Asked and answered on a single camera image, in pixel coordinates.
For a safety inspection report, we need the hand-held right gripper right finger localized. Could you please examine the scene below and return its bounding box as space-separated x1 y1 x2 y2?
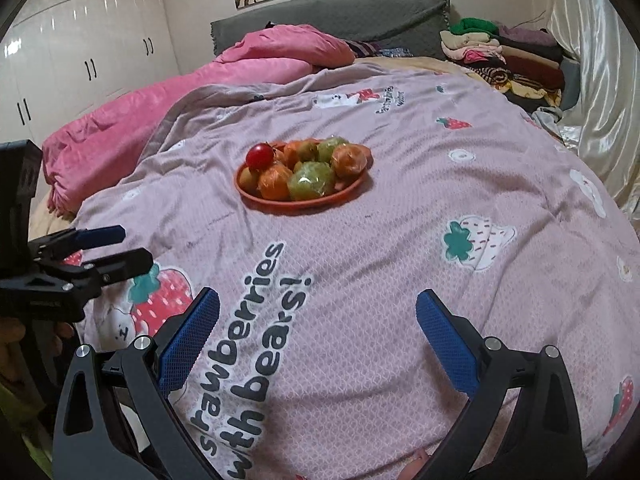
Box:
416 288 588 480

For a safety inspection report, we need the pink quilt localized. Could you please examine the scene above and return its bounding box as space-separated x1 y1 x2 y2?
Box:
41 25 356 218

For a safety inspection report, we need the red tomato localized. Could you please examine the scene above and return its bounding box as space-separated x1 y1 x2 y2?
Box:
246 142 275 170

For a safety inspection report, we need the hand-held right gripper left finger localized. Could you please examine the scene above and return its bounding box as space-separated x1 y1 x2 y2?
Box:
52 287 221 480

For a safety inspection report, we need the strawberry bear printed blanket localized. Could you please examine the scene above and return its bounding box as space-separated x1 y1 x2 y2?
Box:
75 62 640 480

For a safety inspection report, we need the orange plastic plate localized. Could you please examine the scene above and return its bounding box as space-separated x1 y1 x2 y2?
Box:
234 138 374 211

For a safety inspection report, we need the dark patterned cloth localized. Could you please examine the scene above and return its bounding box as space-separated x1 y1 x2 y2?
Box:
347 39 415 58

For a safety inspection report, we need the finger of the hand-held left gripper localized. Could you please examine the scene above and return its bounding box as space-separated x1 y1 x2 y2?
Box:
30 226 126 261
37 247 154 306

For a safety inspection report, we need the cream satin curtain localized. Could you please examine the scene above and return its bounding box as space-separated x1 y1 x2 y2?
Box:
545 0 640 211

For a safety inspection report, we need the person's left hand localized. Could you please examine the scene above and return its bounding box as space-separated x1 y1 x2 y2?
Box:
0 321 76 396

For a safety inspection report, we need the light grey cloth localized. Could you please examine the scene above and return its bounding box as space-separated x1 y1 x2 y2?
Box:
531 106 578 147

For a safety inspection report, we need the large orange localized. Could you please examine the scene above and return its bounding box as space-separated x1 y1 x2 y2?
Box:
331 144 368 179

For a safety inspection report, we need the stack of folded clothes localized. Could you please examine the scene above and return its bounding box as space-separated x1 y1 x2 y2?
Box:
440 17 566 108

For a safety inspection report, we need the large green fruit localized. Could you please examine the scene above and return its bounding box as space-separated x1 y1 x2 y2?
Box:
287 160 337 202

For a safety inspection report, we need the grey headboard cover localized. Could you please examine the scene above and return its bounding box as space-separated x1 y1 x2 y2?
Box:
210 0 451 58

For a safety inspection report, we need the white wardrobe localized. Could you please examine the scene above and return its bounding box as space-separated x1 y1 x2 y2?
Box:
0 0 183 141

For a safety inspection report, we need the small green fruit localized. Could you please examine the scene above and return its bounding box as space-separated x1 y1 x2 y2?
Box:
317 137 351 163

